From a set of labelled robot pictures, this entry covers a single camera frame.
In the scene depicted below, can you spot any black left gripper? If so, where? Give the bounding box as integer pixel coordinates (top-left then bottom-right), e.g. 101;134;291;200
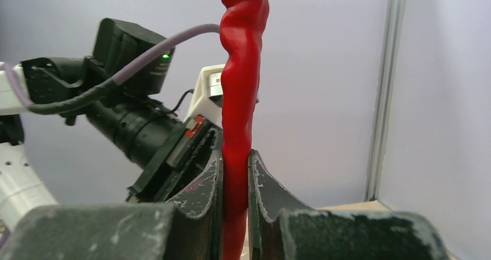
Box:
86;98;221;203

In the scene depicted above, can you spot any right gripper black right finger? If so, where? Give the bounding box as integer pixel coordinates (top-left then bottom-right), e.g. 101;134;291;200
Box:
248;150;449;259

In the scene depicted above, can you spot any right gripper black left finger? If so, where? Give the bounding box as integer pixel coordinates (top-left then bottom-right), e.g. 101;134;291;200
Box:
1;151;223;259

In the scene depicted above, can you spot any red toy chili pepper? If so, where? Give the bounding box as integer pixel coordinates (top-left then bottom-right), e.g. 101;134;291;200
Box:
219;0;269;259

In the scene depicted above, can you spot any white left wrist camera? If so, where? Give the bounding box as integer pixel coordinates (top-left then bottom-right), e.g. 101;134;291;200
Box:
185;64;225;126

